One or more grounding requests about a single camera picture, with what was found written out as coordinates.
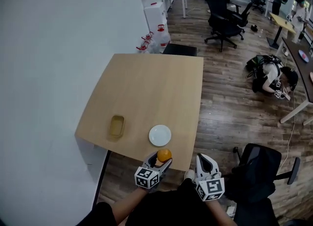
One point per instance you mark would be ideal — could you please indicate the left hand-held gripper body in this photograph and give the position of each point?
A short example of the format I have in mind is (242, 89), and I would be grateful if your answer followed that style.
(146, 177)

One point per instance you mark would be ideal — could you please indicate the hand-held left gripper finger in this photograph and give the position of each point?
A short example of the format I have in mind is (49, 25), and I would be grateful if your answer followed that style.
(166, 165)
(148, 159)

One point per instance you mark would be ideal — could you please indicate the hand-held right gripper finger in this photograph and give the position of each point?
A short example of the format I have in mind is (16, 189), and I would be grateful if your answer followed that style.
(212, 164)
(199, 163)

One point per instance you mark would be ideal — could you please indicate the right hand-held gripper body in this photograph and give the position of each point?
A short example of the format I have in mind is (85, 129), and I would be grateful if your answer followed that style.
(210, 187)

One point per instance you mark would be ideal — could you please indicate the orange round food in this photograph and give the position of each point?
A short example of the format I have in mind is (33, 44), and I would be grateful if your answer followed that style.
(164, 155)

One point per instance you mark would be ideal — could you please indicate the white round plate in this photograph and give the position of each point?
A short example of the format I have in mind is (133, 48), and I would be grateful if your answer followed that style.
(160, 135)

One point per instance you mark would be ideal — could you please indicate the person's right forearm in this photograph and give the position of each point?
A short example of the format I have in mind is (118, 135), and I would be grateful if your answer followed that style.
(217, 210)

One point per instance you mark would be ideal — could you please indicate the person's left forearm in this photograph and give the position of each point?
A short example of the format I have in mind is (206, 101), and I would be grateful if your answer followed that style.
(129, 203)

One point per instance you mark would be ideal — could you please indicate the blue plate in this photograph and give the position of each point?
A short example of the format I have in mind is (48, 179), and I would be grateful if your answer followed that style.
(304, 56)

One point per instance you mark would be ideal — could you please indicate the person's white shoe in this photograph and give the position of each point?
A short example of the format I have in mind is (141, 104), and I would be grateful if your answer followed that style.
(189, 175)

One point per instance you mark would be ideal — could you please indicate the small white box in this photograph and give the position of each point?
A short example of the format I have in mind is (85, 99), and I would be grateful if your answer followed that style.
(230, 209)

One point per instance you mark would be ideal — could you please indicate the person's black clothing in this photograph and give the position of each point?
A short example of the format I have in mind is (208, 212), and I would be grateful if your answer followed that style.
(166, 208)

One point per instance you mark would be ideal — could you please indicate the black table leg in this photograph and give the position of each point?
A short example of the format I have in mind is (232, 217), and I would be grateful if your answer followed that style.
(101, 178)

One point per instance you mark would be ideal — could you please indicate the yellow rectangular container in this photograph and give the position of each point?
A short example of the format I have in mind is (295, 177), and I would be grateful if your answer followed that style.
(116, 128)

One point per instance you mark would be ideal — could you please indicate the black mesh office chair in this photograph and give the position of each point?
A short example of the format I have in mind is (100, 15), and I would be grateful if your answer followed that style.
(256, 171)

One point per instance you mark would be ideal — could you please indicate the white table side panel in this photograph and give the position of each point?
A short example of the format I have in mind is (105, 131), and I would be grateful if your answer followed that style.
(91, 154)

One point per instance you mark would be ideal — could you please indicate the black square stool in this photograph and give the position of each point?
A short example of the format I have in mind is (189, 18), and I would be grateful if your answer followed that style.
(179, 49)

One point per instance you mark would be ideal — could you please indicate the dark brown desk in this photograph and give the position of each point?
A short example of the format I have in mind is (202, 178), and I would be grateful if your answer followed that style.
(296, 60)

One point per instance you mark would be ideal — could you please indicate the white water dispenser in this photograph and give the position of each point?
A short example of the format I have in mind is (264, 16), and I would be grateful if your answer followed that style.
(156, 18)

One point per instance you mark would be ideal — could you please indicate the black high-back office chair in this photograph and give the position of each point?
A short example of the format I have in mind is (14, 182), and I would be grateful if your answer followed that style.
(220, 22)

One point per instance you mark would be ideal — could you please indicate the black shoes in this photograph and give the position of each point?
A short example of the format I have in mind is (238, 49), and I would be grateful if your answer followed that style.
(254, 28)

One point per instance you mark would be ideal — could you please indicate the yellow desk black leg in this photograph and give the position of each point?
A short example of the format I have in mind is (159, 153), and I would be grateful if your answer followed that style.
(282, 22)

